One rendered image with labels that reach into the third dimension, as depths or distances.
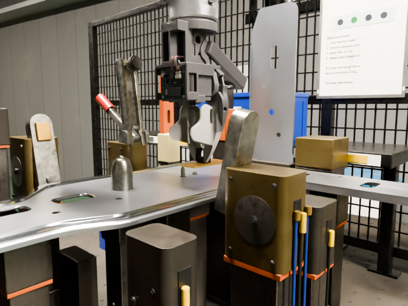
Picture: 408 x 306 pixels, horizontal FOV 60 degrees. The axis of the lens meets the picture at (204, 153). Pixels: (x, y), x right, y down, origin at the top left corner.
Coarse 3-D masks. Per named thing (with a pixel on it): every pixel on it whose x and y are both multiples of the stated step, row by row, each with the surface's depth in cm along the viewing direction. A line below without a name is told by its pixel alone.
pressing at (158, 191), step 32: (32, 192) 49; (64, 192) 50; (96, 192) 50; (128, 192) 50; (160, 192) 50; (192, 192) 50; (0, 224) 37; (32, 224) 37; (64, 224) 38; (96, 224) 38; (128, 224) 40
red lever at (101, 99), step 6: (102, 96) 77; (102, 102) 76; (108, 102) 76; (108, 108) 74; (114, 108) 75; (108, 114) 76; (114, 114) 73; (114, 120) 73; (120, 120) 72; (120, 126) 72; (132, 132) 70; (138, 138) 71
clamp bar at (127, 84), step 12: (120, 60) 68; (132, 60) 67; (120, 72) 69; (132, 72) 71; (120, 84) 69; (132, 84) 71; (120, 96) 69; (132, 96) 71; (120, 108) 70; (132, 108) 71; (132, 120) 71; (132, 144) 69; (144, 144) 71
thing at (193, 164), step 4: (200, 160) 58; (212, 160) 60; (216, 160) 61; (220, 160) 60; (180, 164) 56; (184, 164) 56; (188, 164) 56; (192, 164) 57; (196, 164) 56; (200, 164) 56; (204, 164) 56; (208, 164) 56; (212, 164) 57; (216, 164) 58
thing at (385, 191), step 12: (312, 180) 59; (324, 180) 59; (336, 180) 59; (348, 180) 59; (360, 180) 59; (372, 180) 59; (384, 180) 59; (336, 192) 54; (348, 192) 53; (360, 192) 52; (372, 192) 51; (384, 192) 50; (396, 192) 50; (396, 204) 49
